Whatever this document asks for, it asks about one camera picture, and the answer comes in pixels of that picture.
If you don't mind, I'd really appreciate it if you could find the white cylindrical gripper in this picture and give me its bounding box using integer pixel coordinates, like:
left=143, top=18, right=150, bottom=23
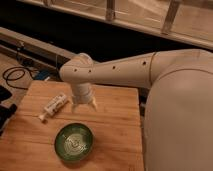
left=71, top=83, right=98, bottom=112

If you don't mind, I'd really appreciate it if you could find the small white bottle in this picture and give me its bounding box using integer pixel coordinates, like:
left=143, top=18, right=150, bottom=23
left=38, top=93, right=68, bottom=122

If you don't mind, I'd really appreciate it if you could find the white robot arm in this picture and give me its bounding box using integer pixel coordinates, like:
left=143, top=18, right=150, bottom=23
left=60, top=49, right=213, bottom=171

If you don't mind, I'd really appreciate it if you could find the green ceramic bowl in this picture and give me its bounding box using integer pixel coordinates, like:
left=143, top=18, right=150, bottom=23
left=54, top=123, right=94, bottom=163

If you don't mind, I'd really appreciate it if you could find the blue object on floor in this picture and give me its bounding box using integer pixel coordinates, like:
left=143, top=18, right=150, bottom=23
left=34, top=70, right=50, bottom=80

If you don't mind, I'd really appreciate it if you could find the black device at left edge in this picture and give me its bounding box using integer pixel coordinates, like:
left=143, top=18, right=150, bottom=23
left=0, top=85, right=17, bottom=135

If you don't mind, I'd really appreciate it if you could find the black coiled cable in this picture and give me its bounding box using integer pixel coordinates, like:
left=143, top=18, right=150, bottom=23
left=2, top=65, right=40, bottom=90

